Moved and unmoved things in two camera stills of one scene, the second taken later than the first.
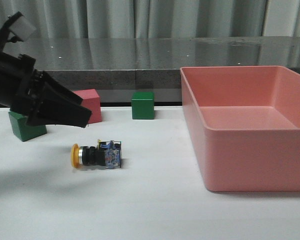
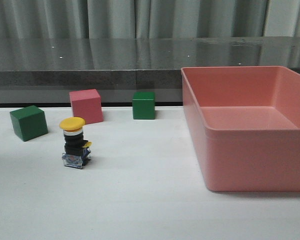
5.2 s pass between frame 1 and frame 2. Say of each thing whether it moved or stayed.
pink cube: stayed
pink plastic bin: stayed
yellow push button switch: moved
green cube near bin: stayed
